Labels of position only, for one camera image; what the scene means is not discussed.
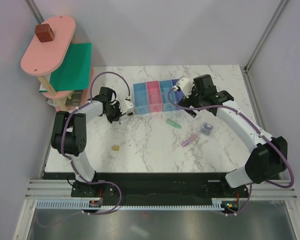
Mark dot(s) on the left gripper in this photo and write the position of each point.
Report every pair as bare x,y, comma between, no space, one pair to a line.
112,119

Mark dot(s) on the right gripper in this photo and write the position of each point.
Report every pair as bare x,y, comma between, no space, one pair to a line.
188,102

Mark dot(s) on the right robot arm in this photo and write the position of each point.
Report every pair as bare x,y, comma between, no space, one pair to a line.
268,154

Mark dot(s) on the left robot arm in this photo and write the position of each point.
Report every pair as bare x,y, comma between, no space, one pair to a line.
69,134

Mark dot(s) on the purple plastic bin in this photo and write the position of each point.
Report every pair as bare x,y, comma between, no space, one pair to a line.
178,94

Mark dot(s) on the light blue bin leftmost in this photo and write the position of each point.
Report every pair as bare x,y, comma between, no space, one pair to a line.
141,103

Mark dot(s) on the light blue bin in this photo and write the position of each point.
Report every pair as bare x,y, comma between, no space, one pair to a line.
141,103
165,86

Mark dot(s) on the yellow eraser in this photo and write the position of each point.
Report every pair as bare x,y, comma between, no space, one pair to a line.
116,148

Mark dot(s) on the black Canon setup booklet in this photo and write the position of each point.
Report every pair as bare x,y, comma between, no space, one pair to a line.
74,100

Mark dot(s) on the pink plastic bin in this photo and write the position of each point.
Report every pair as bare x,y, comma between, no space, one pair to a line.
155,101

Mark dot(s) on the green folder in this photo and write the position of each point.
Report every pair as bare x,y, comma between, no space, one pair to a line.
75,70

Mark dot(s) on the pink wooden shelf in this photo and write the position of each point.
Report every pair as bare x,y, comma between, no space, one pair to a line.
42,58

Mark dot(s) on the brown wooden block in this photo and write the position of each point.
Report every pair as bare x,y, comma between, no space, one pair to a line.
44,33

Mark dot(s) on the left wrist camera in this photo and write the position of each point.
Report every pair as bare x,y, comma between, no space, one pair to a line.
127,106

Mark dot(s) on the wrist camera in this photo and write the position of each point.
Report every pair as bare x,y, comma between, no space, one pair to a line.
127,106
184,85

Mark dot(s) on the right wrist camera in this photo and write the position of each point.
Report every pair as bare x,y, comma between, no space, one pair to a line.
184,85

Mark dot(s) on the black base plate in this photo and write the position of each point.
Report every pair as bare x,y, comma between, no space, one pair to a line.
108,177

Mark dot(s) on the white cable duct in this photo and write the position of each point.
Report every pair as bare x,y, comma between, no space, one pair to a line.
85,204

